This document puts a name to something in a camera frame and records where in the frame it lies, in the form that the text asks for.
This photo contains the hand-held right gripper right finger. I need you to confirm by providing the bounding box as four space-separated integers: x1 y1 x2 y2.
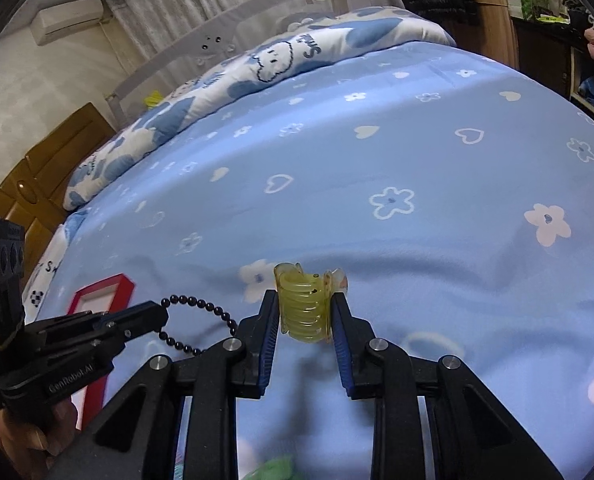
328 291 565 480

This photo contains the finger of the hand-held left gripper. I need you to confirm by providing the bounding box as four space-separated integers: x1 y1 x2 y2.
37 301 170 376

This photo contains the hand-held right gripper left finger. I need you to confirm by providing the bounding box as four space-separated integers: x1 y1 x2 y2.
44 289 282 480

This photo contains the red shallow box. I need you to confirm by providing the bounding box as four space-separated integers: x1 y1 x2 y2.
67 273 136 433

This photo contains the yellow hair claw clip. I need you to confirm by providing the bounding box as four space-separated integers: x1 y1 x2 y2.
273 261 350 345

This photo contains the black bead bracelet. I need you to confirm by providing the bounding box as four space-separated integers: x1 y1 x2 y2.
158 295 239 357

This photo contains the green hair tie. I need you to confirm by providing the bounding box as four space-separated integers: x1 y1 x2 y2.
242 455 298 480

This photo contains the person's left hand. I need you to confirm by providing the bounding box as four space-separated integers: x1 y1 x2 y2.
0 395 84 468

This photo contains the white printed pillow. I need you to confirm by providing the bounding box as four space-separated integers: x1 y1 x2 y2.
22 210 85 311

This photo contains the wooden headboard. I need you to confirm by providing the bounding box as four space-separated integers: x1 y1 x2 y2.
0 102 118 281

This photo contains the blue floral bed sheet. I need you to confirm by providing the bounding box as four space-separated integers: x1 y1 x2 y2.
22 42 594 480

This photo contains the blue cloud-print pillow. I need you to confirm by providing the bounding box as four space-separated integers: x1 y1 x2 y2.
62 5 455 211

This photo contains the white air conditioner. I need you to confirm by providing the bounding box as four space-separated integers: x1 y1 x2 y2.
29 0 105 46

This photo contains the white curtain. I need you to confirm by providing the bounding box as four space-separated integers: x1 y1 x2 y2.
102 0 403 76

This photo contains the dark cabinet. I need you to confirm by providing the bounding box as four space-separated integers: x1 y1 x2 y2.
512 10 594 128

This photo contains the wooden wardrobe panel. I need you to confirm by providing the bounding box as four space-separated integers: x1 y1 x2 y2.
457 0 520 71

